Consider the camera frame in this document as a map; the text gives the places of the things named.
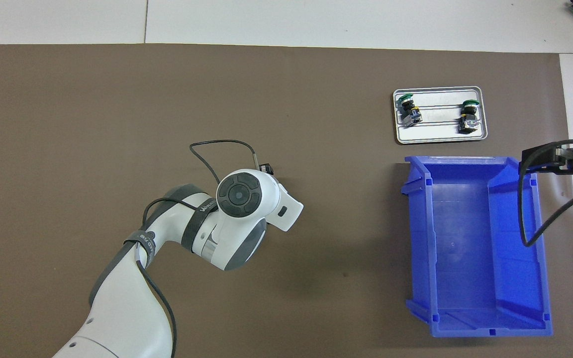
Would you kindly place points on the blue plastic storage bin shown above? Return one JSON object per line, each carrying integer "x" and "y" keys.
{"x": 465, "y": 258}

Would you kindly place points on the grey metal tray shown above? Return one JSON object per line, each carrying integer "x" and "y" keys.
{"x": 440, "y": 132}

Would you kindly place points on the green cap push button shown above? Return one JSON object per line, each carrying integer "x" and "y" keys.
{"x": 410, "y": 113}
{"x": 468, "y": 122}

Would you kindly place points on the brown paper table mat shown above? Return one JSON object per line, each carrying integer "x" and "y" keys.
{"x": 117, "y": 99}

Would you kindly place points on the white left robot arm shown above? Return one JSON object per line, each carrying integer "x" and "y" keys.
{"x": 122, "y": 298}

